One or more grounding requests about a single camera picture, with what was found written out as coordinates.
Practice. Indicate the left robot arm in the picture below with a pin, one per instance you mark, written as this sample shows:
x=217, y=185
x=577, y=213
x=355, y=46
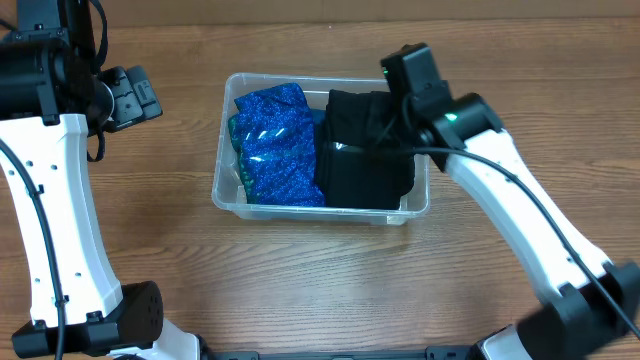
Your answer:
x=56, y=95

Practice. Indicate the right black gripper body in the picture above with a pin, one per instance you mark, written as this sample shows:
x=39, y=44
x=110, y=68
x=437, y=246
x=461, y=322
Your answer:
x=397, y=125

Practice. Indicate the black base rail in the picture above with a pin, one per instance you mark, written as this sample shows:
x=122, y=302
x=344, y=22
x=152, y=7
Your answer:
x=430, y=353

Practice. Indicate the clear plastic storage bin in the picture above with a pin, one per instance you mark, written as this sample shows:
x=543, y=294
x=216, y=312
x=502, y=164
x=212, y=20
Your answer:
x=228, y=192

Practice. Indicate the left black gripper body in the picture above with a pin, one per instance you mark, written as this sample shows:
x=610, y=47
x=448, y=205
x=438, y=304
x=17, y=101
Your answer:
x=120, y=103

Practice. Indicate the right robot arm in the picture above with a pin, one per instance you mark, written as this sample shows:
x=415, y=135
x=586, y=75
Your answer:
x=587, y=302

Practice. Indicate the sparkly blue sequin garment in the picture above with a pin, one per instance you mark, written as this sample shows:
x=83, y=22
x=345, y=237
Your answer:
x=273, y=134

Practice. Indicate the large black garment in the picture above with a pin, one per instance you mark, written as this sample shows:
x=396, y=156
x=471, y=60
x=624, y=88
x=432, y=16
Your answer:
x=349, y=170

